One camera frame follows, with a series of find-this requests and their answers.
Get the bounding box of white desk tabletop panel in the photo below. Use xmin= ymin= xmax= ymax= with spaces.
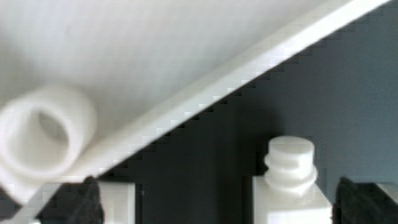
xmin=0 ymin=0 xmax=390 ymax=202

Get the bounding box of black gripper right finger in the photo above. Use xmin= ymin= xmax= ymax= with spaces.
xmin=333 ymin=177 xmax=398 ymax=224

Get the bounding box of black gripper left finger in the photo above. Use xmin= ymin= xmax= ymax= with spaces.
xmin=38 ymin=177 xmax=106 ymax=224

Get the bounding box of white desk leg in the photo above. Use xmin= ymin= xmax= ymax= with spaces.
xmin=253 ymin=136 xmax=333 ymax=224

